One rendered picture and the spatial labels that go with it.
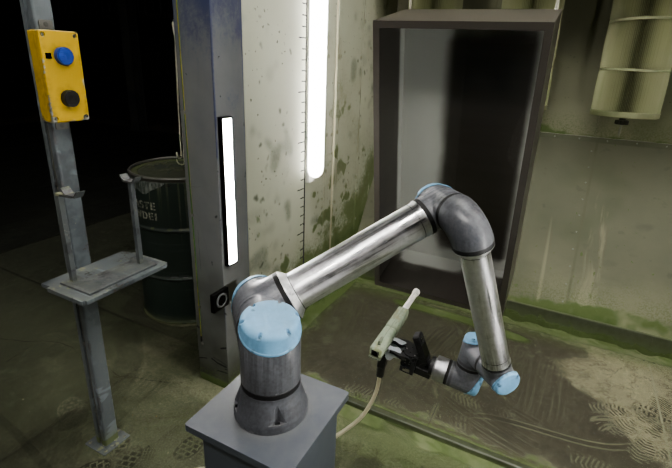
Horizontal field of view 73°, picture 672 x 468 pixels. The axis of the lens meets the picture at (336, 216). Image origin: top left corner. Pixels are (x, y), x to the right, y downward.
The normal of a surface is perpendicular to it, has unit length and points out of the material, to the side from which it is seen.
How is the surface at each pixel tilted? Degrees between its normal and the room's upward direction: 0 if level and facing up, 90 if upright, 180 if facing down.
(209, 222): 90
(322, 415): 0
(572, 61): 90
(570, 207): 57
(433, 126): 102
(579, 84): 90
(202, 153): 90
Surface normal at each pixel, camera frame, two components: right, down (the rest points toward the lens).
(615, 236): -0.36, -0.29
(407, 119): -0.44, 0.47
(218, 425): 0.04, -0.94
